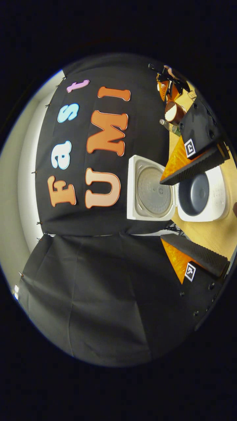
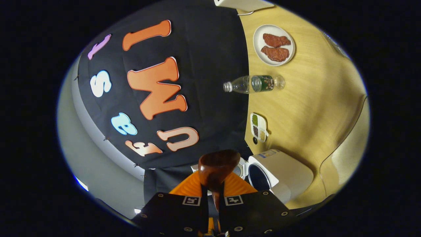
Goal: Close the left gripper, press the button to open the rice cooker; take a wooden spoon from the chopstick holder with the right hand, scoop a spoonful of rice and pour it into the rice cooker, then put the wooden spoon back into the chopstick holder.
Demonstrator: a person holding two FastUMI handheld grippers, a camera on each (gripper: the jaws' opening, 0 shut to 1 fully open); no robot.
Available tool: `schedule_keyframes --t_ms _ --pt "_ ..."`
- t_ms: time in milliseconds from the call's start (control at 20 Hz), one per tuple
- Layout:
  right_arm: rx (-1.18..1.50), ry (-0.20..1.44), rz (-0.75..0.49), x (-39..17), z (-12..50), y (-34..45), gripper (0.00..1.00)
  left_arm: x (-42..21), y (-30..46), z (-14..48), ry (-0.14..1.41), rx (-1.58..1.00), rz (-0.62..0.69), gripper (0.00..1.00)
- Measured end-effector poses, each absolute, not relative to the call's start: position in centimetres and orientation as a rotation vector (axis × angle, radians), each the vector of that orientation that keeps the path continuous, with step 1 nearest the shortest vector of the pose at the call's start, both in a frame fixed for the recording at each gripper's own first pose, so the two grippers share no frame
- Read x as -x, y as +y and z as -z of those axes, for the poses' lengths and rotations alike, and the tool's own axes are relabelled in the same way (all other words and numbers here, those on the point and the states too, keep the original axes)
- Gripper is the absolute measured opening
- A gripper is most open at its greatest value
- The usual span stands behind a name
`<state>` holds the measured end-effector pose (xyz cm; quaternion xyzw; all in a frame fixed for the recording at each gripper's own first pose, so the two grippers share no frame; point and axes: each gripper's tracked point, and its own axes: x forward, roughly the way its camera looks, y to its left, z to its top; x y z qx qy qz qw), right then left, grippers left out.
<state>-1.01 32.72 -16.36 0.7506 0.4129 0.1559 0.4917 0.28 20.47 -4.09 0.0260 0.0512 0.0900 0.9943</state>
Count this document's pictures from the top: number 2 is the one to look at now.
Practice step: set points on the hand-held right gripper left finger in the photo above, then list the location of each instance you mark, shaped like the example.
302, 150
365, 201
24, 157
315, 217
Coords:
171, 214

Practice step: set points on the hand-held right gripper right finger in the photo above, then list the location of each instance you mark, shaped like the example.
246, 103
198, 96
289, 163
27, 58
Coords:
256, 214

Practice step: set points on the white rice cooker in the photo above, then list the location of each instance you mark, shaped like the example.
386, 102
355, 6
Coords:
289, 171

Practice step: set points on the brown wooden spoon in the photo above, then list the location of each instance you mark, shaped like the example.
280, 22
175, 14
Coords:
217, 168

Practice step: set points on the dark grey inner pot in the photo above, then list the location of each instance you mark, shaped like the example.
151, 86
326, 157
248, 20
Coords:
258, 179

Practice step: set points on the white divided bean dish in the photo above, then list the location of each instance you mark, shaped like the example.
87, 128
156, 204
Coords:
262, 122

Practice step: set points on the ceiling light panel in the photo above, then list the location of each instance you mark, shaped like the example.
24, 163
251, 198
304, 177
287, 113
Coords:
81, 183

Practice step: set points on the clear plastic water bottle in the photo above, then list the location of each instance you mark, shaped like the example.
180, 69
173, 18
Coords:
263, 83

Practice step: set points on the black backdrop cloth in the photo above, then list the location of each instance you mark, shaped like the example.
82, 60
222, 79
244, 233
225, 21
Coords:
204, 82

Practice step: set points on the red meat piece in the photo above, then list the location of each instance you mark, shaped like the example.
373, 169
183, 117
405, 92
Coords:
276, 40
275, 54

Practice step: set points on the white round plate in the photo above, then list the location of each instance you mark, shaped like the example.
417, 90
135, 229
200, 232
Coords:
258, 42

